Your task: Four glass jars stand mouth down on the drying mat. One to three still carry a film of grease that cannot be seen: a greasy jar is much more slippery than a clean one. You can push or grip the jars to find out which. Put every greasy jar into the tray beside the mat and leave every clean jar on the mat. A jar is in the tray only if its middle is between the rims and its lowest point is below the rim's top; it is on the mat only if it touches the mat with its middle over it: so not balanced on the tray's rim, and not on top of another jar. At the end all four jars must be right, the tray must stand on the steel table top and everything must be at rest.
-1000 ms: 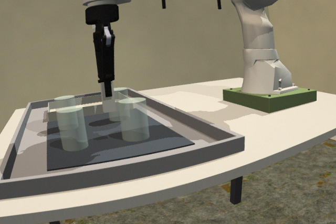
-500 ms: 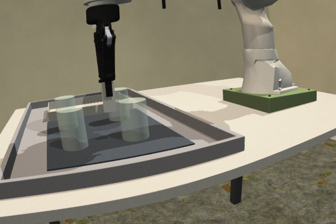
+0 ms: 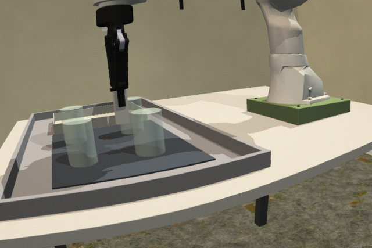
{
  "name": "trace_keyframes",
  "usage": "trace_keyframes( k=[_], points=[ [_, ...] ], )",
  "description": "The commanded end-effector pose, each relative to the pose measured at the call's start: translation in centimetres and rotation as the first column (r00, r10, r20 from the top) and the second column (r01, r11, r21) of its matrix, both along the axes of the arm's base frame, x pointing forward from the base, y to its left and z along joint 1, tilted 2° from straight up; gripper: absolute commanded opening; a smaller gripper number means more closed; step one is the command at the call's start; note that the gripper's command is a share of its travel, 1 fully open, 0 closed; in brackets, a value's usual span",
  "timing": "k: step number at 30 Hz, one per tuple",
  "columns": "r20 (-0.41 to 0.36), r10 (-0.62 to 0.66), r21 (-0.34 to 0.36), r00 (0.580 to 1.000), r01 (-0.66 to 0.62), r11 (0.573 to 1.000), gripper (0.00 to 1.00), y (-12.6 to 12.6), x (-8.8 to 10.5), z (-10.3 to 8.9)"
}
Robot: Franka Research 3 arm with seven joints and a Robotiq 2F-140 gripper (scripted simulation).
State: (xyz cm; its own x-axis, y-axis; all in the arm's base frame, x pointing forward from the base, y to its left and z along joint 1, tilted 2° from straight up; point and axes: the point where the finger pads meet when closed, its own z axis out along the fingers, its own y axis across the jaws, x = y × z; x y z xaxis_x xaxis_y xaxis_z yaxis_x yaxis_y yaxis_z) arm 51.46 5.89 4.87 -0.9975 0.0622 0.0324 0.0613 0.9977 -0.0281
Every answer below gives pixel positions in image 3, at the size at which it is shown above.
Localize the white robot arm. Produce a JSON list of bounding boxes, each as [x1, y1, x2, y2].
[[92, 0, 330, 105]]

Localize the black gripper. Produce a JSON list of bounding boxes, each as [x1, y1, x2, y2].
[[96, 5, 133, 125]]

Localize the clear glass cylinder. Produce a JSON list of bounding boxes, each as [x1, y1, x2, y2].
[[120, 97, 142, 134], [131, 108, 166, 157], [63, 117, 98, 167], [60, 106, 84, 123]]

